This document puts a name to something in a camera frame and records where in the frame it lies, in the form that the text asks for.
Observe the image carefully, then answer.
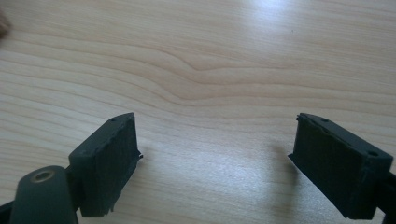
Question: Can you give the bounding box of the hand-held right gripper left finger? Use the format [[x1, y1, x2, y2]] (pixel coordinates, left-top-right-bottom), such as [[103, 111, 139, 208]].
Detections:
[[68, 112, 144, 218]]

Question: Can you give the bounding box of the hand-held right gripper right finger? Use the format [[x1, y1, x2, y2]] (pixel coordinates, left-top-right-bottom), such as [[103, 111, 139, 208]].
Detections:
[[288, 112, 394, 220]]

